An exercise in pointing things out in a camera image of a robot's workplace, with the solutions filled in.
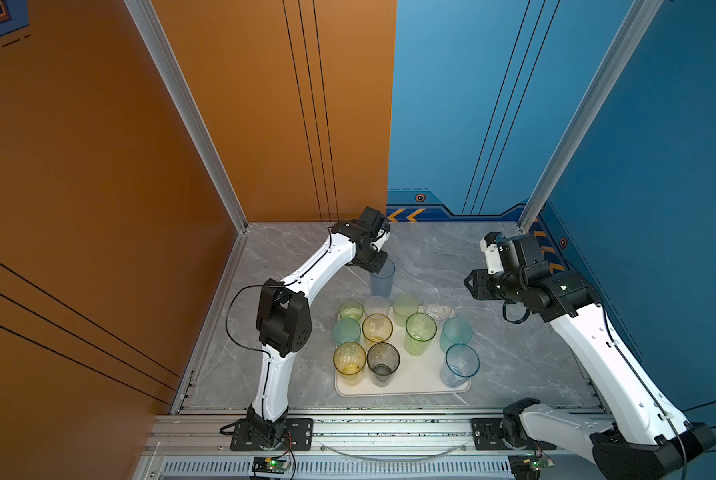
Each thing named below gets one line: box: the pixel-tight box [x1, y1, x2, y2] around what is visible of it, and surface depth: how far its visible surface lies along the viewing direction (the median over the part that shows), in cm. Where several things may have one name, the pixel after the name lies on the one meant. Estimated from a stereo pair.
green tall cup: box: [404, 312, 438, 357], surface depth 82 cm
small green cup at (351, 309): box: [339, 300, 364, 321], surface depth 95 cm
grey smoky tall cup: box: [366, 342, 401, 387], surface depth 75 cm
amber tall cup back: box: [362, 313, 394, 349], surface depth 81 cm
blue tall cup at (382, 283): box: [370, 258, 396, 298], surface depth 95 cm
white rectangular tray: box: [332, 308, 472, 397], surface depth 82 cm
